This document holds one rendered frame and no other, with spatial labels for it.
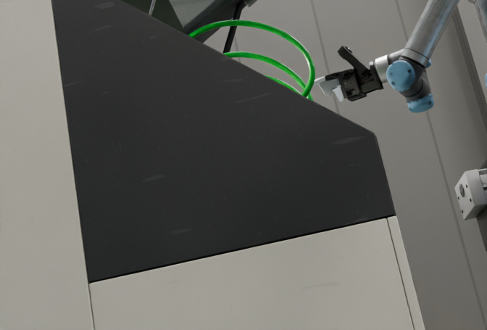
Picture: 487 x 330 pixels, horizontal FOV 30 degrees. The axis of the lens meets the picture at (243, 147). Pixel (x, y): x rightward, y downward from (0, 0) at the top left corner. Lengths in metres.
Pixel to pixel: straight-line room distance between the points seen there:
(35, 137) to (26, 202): 0.13
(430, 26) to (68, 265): 1.26
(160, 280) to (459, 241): 2.57
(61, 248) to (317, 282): 0.49
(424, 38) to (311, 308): 1.11
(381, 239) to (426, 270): 2.41
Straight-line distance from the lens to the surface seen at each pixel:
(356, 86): 2.70
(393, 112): 4.25
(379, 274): 1.64
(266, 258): 1.66
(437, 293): 4.05
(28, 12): 1.95
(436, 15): 2.55
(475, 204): 2.26
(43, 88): 1.87
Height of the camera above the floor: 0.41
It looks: 19 degrees up
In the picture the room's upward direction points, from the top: 11 degrees counter-clockwise
